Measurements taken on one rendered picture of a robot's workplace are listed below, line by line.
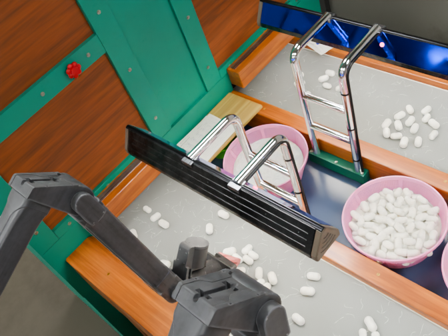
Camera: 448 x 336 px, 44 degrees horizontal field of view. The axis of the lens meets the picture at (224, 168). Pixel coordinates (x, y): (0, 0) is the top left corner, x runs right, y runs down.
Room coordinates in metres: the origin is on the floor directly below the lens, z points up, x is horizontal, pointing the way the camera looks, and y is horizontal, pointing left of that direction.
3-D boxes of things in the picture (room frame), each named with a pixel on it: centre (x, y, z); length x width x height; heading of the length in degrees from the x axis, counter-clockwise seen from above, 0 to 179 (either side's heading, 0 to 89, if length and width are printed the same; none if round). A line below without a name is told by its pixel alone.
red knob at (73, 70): (1.27, 0.25, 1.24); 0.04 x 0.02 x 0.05; 120
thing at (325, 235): (0.87, 0.03, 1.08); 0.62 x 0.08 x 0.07; 30
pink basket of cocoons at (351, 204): (0.77, -0.35, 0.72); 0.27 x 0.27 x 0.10
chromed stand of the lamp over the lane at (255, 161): (0.90, -0.04, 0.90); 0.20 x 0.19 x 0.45; 30
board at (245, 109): (1.34, -0.02, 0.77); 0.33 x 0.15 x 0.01; 120
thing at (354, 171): (1.10, -0.39, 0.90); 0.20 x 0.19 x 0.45; 30
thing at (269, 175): (1.15, -0.13, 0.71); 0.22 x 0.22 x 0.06
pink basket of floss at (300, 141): (1.15, -0.13, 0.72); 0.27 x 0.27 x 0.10
